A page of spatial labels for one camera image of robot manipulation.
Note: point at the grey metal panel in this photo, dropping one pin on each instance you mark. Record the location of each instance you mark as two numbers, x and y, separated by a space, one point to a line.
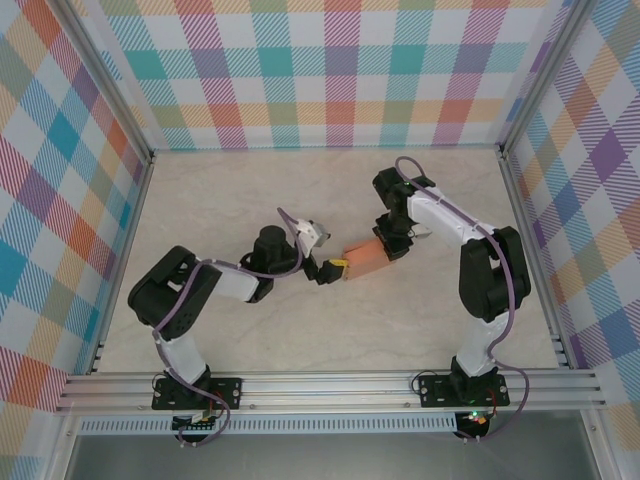
325 457

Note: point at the aluminium mounting rail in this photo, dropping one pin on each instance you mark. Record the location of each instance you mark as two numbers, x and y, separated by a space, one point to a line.
325 387

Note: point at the orange paper box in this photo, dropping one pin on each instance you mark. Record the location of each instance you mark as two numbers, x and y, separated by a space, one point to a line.
365 260

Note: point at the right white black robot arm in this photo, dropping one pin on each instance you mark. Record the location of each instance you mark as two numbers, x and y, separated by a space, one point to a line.
480 280

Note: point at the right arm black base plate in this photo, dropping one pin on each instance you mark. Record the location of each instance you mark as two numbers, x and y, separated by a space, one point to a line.
435 390

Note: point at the aluminium floor rail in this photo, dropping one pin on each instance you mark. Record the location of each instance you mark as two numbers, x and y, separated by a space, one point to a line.
136 220
525 225

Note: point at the left aluminium frame post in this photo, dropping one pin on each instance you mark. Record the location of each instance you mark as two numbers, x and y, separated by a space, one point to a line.
114 85

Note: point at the aluminium frame post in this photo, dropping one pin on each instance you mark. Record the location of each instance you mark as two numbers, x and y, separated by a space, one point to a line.
114 85
537 75

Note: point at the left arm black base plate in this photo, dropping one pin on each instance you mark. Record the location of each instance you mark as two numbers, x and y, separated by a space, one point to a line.
232 387

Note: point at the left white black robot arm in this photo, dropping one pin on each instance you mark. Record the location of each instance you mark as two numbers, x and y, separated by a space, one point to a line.
150 295

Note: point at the left aluminium floor rail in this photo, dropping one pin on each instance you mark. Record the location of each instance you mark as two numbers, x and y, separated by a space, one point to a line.
136 220

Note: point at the right aluminium floor rail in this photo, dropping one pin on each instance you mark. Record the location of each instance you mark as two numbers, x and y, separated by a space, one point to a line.
525 225

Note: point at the right aluminium frame post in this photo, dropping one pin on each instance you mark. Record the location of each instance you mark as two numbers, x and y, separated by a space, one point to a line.
537 75

